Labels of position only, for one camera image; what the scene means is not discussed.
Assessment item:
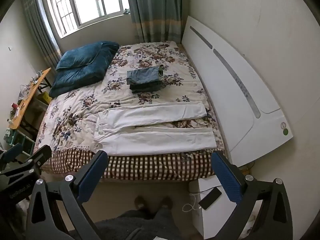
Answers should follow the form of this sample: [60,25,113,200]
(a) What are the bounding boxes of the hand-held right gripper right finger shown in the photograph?
[211,151,293,240]

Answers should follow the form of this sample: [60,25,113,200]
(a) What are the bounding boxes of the brown checked bed sheet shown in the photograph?
[40,146,232,182]

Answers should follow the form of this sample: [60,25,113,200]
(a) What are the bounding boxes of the yellow box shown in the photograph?
[37,92,52,105]

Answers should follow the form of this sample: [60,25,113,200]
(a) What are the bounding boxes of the blue velvet pillow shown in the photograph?
[55,43,105,71]

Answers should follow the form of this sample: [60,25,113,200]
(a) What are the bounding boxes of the white cable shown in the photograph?
[182,185,220,213]

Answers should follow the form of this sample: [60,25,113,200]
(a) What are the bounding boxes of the person's dark grey trousers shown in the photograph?
[95,209,185,240]

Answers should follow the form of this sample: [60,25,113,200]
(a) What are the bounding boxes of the white nightstand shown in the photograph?
[189,175,253,240]

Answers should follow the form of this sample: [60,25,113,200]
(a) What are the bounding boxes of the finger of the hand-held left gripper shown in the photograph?
[0,143,24,167]
[0,145,52,180]

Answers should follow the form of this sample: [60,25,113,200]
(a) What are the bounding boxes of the floral blanket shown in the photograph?
[34,41,225,155]

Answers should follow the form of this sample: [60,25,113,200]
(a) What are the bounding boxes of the green crate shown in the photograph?
[5,129,16,146]

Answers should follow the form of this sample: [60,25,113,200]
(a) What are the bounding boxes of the folded dark pants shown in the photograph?
[129,67,165,94]

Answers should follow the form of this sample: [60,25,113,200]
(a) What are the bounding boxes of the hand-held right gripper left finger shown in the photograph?
[26,150,109,240]

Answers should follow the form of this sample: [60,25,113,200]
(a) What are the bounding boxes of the wooden desk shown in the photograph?
[7,67,52,130]

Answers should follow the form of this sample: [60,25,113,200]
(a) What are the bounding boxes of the window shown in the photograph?
[41,0,130,39]

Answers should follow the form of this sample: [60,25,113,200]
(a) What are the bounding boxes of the white headboard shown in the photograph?
[180,16,293,167]

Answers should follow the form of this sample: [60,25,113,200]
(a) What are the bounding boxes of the folded blue jeans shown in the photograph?
[126,66,161,85]

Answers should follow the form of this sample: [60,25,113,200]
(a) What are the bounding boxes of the black phone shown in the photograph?
[199,187,222,210]

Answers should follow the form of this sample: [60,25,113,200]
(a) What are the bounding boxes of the blue folded quilt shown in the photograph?
[49,41,120,98]

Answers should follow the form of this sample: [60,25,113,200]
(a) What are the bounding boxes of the brown fluffy slipper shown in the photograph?
[134,196,148,210]
[160,196,174,210]

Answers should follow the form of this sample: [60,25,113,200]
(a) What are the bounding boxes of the white shirt with pocket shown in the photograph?
[93,101,217,156]

